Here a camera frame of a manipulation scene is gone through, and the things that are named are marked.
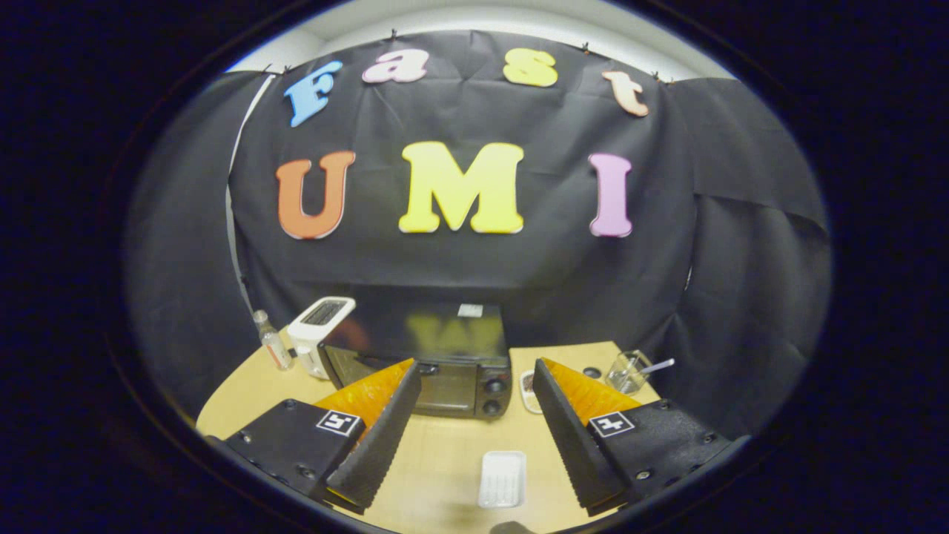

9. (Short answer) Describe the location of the white rectangular tray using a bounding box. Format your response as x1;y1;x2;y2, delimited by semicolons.
477;450;528;510

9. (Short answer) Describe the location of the wire mesh utensil holder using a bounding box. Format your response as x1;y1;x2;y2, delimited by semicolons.
606;350;653;395

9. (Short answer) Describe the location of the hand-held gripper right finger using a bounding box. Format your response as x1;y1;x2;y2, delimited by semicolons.
532;357;748;517

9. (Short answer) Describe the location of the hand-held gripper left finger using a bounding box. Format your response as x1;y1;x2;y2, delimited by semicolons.
221;358;423;515

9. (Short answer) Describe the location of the white divided grain dish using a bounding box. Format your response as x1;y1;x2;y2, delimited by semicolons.
519;369;543;415

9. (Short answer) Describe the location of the black toaster oven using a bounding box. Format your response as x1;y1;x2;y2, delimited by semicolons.
317;300;514;421

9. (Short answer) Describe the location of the white bread toaster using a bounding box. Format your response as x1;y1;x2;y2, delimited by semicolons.
287;296;357;380

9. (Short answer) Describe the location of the clear bottle orange label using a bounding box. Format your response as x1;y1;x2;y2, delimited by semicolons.
252;309;294;371

